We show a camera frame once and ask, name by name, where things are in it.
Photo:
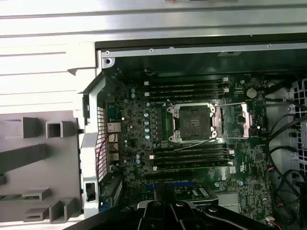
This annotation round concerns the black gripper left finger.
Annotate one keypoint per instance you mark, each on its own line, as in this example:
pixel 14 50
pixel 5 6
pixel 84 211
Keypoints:
pixel 153 218

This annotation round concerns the grey parts rack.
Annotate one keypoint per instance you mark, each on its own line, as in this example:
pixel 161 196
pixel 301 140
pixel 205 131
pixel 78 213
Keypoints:
pixel 60 163

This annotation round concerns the silver coin battery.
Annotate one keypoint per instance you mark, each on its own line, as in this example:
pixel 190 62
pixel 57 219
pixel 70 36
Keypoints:
pixel 251 92

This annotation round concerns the black RAM slot bank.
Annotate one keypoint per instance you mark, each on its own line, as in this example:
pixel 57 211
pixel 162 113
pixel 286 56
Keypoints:
pixel 189 153
pixel 182 89

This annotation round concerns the silver rear port block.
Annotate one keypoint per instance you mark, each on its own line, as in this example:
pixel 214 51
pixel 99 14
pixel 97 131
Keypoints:
pixel 112 127

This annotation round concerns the black expansion slot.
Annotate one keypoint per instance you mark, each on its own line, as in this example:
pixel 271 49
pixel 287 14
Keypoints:
pixel 168 176

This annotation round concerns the metal socket cover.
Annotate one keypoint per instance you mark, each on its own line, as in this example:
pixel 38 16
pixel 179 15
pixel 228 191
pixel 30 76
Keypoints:
pixel 247 122

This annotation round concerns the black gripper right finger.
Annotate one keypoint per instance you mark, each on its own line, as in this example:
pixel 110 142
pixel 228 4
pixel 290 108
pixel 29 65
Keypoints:
pixel 184 215

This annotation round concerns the silver drive cage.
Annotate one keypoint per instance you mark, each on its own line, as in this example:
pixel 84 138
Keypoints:
pixel 299 95

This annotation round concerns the black PC case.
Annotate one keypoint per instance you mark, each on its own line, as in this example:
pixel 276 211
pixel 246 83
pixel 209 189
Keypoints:
pixel 89 143

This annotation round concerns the CPU socket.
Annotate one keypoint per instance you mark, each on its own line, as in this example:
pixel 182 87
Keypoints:
pixel 194 122

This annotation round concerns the green motherboard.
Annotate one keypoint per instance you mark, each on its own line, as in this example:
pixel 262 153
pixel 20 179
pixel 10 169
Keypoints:
pixel 251 153

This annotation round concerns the blue expansion slot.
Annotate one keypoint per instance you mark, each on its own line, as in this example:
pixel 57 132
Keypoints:
pixel 184 185

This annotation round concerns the green RAM stick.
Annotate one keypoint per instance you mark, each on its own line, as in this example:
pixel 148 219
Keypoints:
pixel 14 198

